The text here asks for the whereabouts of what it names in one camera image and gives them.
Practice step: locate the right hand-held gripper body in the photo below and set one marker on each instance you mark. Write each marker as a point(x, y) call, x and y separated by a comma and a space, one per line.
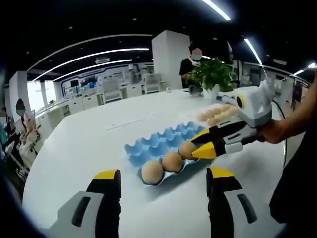
point(255, 106)

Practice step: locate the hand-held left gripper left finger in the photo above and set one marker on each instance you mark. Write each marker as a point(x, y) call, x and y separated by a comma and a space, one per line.
point(109, 198)

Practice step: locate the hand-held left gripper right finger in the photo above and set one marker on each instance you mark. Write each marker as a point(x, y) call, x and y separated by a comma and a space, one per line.
point(218, 198)

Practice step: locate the cluster of brown eggs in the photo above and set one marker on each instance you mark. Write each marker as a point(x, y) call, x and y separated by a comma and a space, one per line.
point(210, 114)

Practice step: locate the single brown egg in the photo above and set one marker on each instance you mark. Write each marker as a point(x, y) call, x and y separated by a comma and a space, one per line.
point(172, 161)
point(152, 172)
point(187, 150)

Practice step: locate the blue egg tray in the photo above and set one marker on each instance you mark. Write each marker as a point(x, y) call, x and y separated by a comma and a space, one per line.
point(158, 142)

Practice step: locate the person's right hand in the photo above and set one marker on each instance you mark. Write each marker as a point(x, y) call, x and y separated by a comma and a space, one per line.
point(272, 131)

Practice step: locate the grey rounded object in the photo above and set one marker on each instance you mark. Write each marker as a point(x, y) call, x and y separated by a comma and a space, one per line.
point(194, 89)

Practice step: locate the white table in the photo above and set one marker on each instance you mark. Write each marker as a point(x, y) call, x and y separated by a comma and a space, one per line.
point(86, 148)

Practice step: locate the green plant in white pot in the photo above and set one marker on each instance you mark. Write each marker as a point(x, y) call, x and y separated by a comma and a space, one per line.
point(213, 72)

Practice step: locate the straight ceiling light strip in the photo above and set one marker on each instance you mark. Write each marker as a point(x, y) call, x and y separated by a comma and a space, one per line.
point(252, 50)

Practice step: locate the small white round device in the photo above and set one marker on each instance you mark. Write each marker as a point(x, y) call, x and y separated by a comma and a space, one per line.
point(169, 89)

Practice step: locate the person's black clothed torso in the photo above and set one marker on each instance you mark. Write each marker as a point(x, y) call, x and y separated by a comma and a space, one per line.
point(302, 173)

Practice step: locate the white cabinet row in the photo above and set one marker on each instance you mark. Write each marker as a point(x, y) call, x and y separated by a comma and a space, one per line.
point(76, 104)

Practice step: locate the long curved ceiling light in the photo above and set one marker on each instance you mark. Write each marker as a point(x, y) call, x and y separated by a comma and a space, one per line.
point(218, 10)

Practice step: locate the curved ceiling light strip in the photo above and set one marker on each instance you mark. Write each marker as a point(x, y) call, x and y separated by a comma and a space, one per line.
point(128, 49)
point(119, 60)

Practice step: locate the black monitor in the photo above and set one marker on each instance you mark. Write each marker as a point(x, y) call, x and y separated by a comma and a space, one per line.
point(73, 83)

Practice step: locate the ceiling air conditioner unit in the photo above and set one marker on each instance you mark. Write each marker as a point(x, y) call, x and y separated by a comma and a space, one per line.
point(102, 59)

